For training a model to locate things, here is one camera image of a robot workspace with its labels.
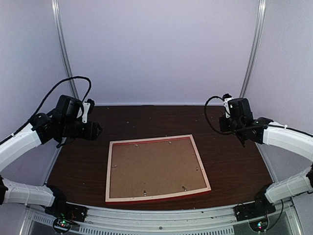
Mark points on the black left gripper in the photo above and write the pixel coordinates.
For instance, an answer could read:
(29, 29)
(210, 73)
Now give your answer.
(91, 133)

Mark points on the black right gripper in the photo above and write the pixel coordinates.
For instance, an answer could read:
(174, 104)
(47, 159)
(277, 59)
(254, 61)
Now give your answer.
(223, 127)

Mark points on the red picture frame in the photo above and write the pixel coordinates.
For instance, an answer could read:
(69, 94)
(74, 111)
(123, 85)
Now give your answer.
(156, 199)

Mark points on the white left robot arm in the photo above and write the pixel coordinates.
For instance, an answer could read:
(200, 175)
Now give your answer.
(68, 120)

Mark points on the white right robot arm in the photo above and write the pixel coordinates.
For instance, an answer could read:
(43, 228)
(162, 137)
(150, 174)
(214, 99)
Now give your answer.
(288, 152)

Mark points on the left controller board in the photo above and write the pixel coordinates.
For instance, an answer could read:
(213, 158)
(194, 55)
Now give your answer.
(61, 225)

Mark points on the controller board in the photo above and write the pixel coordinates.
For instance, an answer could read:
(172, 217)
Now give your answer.
(259, 226)
(61, 225)

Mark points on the right controller board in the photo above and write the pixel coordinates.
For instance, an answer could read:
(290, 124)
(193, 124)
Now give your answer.
(259, 226)

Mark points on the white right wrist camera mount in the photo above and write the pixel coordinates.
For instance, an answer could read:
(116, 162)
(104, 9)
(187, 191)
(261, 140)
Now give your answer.
(226, 98)

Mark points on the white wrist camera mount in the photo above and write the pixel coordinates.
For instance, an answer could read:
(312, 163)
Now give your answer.
(88, 107)
(226, 98)

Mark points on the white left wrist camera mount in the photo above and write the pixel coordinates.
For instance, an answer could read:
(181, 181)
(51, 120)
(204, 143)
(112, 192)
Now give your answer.
(88, 107)

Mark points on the right aluminium corner post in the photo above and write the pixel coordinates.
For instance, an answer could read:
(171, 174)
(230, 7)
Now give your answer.
(260, 19)

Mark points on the aluminium corner post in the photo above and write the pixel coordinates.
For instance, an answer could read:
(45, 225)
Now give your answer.
(260, 19)
(58, 23)

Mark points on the brown frame backing board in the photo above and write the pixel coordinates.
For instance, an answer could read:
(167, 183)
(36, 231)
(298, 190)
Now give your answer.
(156, 166)

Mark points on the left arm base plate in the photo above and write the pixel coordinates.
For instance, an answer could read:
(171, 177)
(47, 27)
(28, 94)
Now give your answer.
(70, 212)

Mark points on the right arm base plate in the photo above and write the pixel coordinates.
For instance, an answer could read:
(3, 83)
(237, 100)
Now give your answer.
(251, 211)

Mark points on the aluminium front rail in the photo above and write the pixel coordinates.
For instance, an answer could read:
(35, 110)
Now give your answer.
(208, 214)

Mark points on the left aluminium corner post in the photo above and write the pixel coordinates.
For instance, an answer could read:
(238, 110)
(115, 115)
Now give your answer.
(58, 23)

